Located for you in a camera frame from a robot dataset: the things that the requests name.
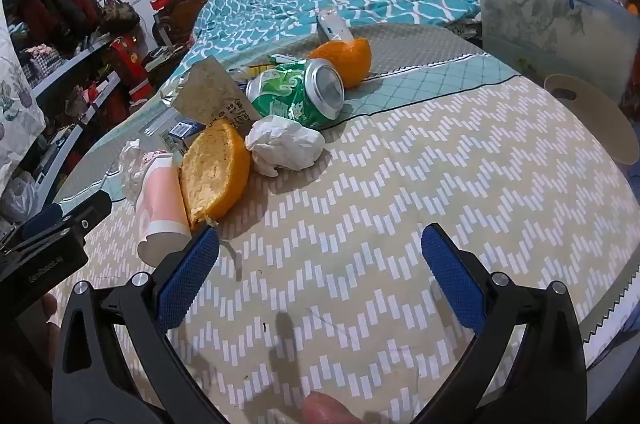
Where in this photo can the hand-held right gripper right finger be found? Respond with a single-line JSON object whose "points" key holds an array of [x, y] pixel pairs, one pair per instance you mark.
{"points": [[452, 279]]}

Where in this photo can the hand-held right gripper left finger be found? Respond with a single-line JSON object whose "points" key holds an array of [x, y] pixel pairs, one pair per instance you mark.
{"points": [[187, 276]]}

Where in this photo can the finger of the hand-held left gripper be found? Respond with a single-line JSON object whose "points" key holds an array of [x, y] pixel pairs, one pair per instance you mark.
{"points": [[80, 211]]}

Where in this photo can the clear plastic wrapper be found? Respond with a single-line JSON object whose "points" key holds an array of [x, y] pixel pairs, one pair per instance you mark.
{"points": [[132, 163]]}

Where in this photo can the pink paper cup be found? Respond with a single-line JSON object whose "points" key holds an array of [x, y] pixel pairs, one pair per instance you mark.
{"points": [[160, 209]]}

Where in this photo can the large orange peel half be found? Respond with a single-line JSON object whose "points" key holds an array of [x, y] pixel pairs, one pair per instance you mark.
{"points": [[212, 174]]}

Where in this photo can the white tissue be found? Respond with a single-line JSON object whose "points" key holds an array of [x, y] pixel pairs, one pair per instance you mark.
{"points": [[285, 143]]}

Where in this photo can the crushed green soda can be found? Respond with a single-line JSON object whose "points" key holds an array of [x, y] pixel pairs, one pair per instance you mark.
{"points": [[292, 96]]}

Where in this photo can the small orange peel half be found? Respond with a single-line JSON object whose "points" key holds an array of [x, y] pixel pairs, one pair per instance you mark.
{"points": [[345, 58]]}

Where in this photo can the person's left hand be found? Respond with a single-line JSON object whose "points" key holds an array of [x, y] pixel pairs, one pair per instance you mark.
{"points": [[51, 316]]}

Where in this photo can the person's right hand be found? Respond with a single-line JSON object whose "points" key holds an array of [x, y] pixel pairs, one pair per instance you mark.
{"points": [[327, 409]]}

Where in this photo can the floral cloth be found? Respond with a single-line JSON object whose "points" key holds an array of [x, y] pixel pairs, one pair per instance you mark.
{"points": [[15, 113]]}

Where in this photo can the chevron patterned bed sheet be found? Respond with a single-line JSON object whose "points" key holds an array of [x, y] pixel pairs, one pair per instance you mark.
{"points": [[375, 184]]}

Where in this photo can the small blue carton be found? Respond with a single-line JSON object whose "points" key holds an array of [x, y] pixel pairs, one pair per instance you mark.
{"points": [[182, 131]]}

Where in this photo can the grey shelf rack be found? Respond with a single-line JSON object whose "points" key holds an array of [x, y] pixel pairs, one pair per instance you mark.
{"points": [[65, 68]]}

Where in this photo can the red bag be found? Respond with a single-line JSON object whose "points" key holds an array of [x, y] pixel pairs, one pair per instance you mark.
{"points": [[131, 68]]}

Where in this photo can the brown handbag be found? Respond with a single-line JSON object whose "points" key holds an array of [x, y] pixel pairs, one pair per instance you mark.
{"points": [[119, 13]]}

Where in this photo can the green yellow wrapper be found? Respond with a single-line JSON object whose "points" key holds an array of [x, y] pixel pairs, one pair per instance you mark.
{"points": [[272, 66]]}

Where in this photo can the small white box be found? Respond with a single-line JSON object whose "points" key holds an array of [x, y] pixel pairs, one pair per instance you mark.
{"points": [[332, 26]]}

